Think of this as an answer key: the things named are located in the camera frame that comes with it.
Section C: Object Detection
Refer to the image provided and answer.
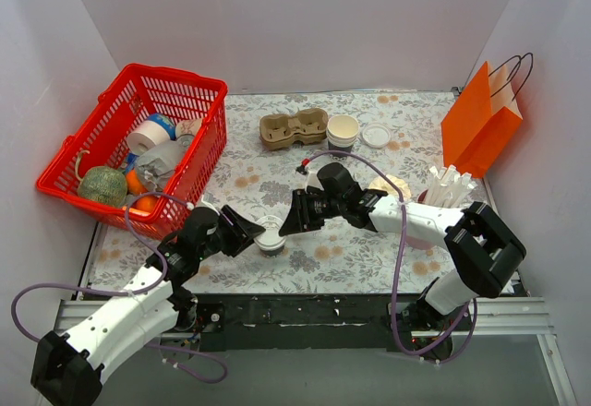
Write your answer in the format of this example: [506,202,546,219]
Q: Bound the white plastic cup lid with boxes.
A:
[255,215,285,248]

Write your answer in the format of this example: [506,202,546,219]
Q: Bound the stack of paper cups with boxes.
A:
[326,114,360,156]

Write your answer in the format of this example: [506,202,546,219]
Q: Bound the red plastic basket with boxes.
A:
[36,64,228,239]

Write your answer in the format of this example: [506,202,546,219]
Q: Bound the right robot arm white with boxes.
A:
[279,162,526,330]

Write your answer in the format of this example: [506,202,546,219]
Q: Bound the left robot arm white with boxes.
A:
[31,206,265,405]

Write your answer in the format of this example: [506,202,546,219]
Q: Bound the floral table mat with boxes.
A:
[85,91,516,295]

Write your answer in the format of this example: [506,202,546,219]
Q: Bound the napkin filled paper tub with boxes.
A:
[367,173,412,202]

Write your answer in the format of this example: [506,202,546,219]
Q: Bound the orange fruit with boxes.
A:
[126,170,147,196]
[133,195,159,214]

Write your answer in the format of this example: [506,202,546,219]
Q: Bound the cardboard cup carrier stack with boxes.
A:
[259,108,329,150]

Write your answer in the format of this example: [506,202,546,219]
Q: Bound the pink cup holder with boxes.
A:
[406,190,434,251]

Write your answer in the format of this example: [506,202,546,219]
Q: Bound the grey crumpled paper bag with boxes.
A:
[134,140,187,191]

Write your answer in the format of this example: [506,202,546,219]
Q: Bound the green netted melon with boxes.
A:
[78,166,127,208]

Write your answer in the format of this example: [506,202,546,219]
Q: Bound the silver tin can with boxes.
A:
[176,134,194,148]

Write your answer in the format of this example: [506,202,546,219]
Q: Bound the beige printed pouch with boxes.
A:
[175,118,202,138]

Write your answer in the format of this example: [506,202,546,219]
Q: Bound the toilet paper roll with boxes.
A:
[126,120,170,155]

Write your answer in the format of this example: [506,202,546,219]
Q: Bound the orange paper bag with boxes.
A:
[440,53,534,178]

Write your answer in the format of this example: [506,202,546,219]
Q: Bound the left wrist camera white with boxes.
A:
[198,193,217,211]

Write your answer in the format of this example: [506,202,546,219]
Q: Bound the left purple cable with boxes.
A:
[9,192,230,385]

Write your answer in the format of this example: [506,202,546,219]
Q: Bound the purple cable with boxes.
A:
[9,192,230,385]
[297,150,477,366]

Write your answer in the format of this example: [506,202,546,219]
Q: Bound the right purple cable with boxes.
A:
[297,150,477,366]

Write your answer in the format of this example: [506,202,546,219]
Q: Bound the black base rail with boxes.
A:
[156,293,486,352]

